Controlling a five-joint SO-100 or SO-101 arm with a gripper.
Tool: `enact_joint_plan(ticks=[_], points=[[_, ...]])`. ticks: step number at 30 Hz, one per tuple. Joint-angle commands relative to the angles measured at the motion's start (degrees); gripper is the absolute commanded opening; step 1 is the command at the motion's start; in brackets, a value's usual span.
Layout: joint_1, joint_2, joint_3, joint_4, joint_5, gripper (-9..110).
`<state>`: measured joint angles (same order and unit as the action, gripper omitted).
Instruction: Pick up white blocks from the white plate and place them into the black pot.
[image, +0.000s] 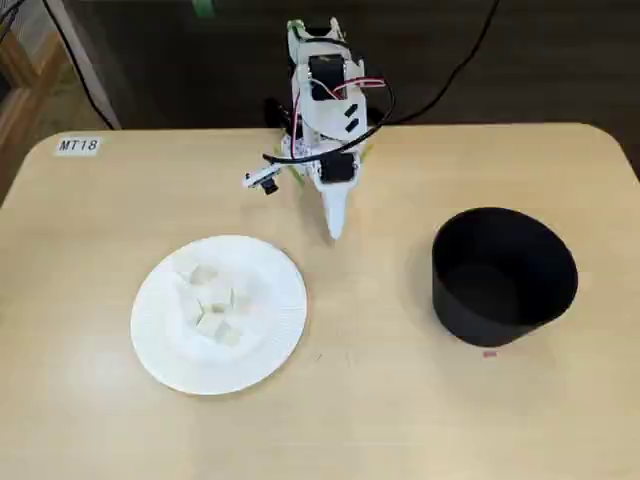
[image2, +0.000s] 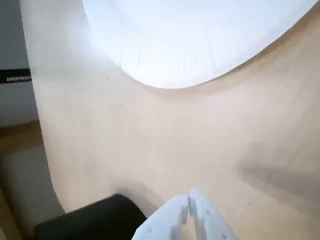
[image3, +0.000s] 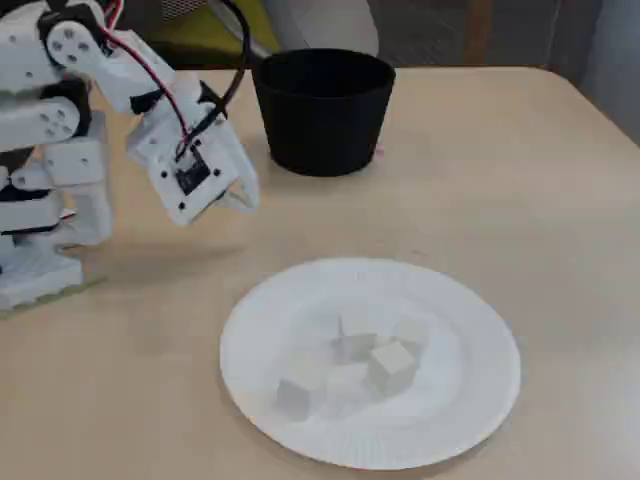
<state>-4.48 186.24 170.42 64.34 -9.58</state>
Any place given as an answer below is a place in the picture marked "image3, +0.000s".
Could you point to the white paper plate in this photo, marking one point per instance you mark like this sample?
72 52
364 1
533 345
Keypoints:
280 325

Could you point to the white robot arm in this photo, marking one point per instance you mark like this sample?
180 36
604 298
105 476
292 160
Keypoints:
75 165

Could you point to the brown wooden post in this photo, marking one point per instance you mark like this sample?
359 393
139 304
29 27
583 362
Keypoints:
477 30

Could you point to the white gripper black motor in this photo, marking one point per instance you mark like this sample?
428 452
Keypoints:
239 165

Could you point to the black pot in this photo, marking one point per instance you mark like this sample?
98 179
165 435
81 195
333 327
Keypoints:
320 125

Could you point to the green tape strip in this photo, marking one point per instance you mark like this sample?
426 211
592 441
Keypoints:
50 298

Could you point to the yellow-green chair seat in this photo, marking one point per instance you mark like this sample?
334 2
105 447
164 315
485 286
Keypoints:
215 35

